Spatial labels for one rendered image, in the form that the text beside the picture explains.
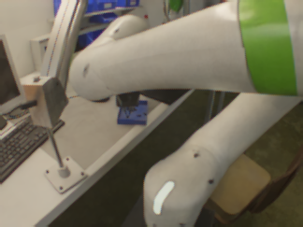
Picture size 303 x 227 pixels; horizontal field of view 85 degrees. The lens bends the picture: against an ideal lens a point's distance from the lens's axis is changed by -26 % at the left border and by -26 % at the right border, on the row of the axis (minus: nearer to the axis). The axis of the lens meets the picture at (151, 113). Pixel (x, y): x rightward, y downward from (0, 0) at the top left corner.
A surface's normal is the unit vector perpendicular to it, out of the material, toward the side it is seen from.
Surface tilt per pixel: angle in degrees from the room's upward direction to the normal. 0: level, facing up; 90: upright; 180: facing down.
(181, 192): 16
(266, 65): 104
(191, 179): 10
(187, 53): 87
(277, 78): 117
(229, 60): 94
